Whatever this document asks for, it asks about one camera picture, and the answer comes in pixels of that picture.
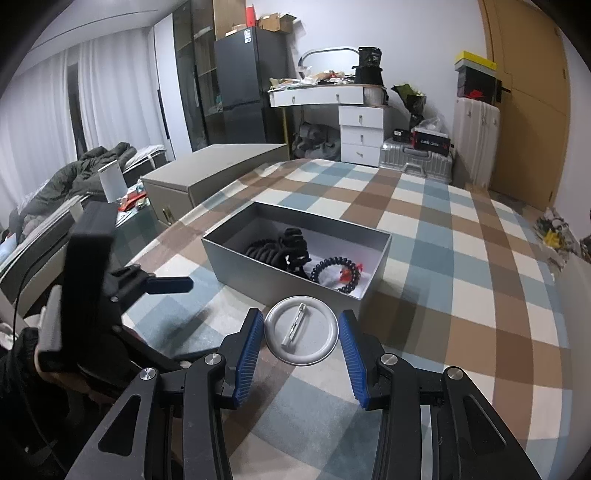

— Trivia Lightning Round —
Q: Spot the white dressing desk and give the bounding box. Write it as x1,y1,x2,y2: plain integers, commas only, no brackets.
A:
269,84,388,107

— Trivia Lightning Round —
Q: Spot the dark flower bouquet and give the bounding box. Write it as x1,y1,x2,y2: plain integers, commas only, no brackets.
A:
392,83,427,130

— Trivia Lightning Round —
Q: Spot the silver flat suitcase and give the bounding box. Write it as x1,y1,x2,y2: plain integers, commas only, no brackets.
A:
380,139,453,184

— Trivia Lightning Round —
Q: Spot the black bag on desk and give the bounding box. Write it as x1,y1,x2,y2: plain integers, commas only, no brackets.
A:
353,47,384,86

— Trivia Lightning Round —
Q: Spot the wooden door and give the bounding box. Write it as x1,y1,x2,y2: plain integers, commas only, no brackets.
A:
479,1,570,210

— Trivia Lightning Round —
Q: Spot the white upright suitcase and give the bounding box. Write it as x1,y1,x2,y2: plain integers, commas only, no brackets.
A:
452,98,501,189

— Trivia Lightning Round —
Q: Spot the white drawer unit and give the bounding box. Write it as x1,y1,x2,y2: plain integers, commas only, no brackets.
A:
339,105,393,167

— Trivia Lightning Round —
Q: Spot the curved desk mirror frame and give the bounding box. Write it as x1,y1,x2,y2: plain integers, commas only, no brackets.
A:
297,46,360,79

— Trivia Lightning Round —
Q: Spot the black red box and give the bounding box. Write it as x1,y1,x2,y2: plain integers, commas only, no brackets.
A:
411,128,451,156

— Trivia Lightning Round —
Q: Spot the black hair claw clip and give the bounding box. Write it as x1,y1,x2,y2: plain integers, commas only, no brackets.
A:
273,228,311,279

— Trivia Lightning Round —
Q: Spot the black shoe box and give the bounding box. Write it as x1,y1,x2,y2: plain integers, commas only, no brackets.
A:
457,67,497,104

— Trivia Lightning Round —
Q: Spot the grey cardboard box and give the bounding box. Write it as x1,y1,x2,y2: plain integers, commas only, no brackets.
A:
202,202,392,318

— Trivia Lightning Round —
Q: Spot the yellow lid shoe box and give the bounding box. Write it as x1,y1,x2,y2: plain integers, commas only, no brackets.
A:
455,50,497,72

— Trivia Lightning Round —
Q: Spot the white curtain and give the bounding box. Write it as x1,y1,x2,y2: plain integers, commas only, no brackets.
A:
1,28,164,226

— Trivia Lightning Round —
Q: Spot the cardboard box on fridge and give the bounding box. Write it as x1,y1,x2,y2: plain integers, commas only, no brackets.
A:
257,13,297,34

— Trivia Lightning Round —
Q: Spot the black refrigerator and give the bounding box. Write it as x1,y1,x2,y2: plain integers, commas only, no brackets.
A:
214,27,288,143

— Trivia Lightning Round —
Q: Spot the black bead bracelet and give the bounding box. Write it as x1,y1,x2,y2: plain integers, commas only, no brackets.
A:
309,256,364,295

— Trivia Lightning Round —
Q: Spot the dark glass cabinet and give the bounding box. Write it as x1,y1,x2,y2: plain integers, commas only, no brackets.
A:
172,1,224,151

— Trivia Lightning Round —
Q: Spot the round white lid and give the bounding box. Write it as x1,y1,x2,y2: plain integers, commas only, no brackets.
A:
264,296,339,367

